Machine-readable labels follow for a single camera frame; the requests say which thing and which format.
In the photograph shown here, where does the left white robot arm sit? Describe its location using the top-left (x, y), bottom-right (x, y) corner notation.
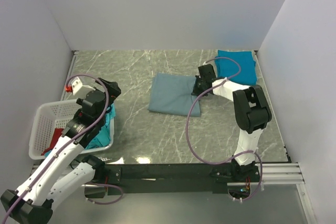
top-left (1, 77), bottom-right (121, 223)

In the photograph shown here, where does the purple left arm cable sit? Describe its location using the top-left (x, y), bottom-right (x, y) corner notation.
top-left (0, 73), bottom-right (110, 224)

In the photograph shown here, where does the grey-blue t-shirt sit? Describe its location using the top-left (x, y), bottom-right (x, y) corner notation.
top-left (148, 73), bottom-right (201, 117)

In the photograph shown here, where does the white plastic laundry basket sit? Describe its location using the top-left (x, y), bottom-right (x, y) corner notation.
top-left (28, 99), bottom-right (115, 160)

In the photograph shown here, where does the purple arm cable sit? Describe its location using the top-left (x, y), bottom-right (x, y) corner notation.
top-left (185, 56), bottom-right (263, 201)
top-left (0, 73), bottom-right (110, 224)

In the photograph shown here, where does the black base crossbar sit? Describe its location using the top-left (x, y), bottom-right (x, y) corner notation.
top-left (85, 163), bottom-right (261, 199)

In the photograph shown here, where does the aluminium frame rail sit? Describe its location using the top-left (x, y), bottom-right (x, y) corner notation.
top-left (31, 163), bottom-right (305, 188)

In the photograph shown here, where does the folded teal t-shirt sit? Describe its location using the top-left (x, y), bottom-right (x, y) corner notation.
top-left (215, 50), bottom-right (257, 86)

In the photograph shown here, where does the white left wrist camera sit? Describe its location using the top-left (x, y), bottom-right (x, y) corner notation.
top-left (65, 77), bottom-right (95, 99)

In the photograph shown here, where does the dark red t-shirt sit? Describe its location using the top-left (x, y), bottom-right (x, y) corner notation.
top-left (42, 128), bottom-right (63, 156)

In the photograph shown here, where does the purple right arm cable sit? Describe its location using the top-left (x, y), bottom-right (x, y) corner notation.
top-left (185, 56), bottom-right (263, 201)

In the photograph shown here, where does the teal t-shirt in basket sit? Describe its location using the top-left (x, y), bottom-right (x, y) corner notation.
top-left (43, 103), bottom-right (118, 156)

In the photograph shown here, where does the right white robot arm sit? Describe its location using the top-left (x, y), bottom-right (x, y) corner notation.
top-left (187, 64), bottom-right (272, 180)

